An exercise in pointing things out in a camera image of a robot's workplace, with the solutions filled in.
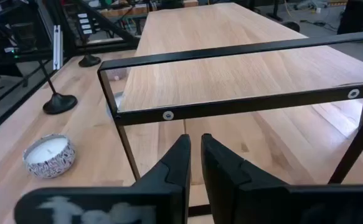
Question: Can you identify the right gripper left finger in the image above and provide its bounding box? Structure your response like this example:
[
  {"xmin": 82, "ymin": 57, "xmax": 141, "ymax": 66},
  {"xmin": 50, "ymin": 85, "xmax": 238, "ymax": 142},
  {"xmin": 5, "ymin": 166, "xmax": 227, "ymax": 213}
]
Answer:
[{"xmin": 131, "ymin": 133, "xmax": 192, "ymax": 224}]

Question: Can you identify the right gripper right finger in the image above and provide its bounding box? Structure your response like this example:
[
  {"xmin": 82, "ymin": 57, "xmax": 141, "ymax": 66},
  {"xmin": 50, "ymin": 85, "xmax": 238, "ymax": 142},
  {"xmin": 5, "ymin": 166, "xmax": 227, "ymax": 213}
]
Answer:
[{"xmin": 201, "ymin": 133, "xmax": 290, "ymax": 224}]

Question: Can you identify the purple floral pattern candle tin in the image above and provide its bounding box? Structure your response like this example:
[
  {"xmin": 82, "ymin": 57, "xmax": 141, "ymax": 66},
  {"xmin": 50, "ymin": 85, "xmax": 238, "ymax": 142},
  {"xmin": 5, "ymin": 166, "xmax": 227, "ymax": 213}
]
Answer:
[{"xmin": 105, "ymin": 67, "xmax": 128, "ymax": 82}]

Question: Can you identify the maroon leaf pattern candle tin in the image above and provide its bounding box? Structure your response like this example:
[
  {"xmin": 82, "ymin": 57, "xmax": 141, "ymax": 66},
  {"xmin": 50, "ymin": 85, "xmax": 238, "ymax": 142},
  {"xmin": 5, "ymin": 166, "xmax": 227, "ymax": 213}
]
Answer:
[{"xmin": 22, "ymin": 133, "xmax": 77, "ymax": 180}]

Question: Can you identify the white aluminium extrusion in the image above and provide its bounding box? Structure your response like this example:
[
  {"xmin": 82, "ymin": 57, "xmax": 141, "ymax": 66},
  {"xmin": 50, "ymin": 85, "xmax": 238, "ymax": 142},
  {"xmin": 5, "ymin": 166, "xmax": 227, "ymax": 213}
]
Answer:
[{"xmin": 52, "ymin": 24, "xmax": 64, "ymax": 71}]

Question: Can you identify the black rig frame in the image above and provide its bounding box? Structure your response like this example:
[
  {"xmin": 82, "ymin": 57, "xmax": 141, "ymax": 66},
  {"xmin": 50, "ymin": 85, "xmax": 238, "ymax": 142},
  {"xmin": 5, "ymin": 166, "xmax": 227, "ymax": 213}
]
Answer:
[{"xmin": 0, "ymin": 0, "xmax": 141, "ymax": 141}]

